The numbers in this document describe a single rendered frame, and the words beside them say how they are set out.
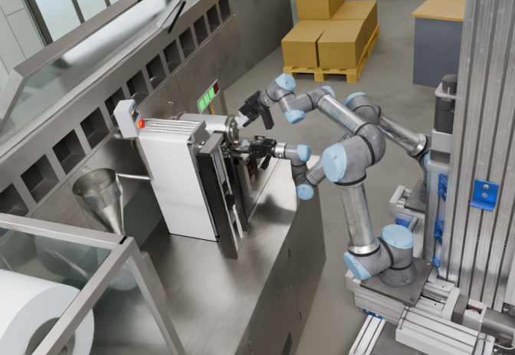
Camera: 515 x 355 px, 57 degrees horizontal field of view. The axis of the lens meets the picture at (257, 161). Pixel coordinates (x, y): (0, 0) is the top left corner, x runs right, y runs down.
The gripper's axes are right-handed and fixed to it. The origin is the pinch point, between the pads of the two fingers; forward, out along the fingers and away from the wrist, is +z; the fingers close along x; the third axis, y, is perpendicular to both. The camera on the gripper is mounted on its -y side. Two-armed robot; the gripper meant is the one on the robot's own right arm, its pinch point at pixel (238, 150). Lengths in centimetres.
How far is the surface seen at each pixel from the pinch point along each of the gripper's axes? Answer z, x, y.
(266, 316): -29, 58, -40
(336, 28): 28, -301, -66
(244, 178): -6.2, 11.3, -7.1
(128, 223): 30, 53, -3
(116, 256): -24, 109, 51
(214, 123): 3.3, 9.2, 21.4
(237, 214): -14.9, 38.4, -3.2
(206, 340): -20, 87, -19
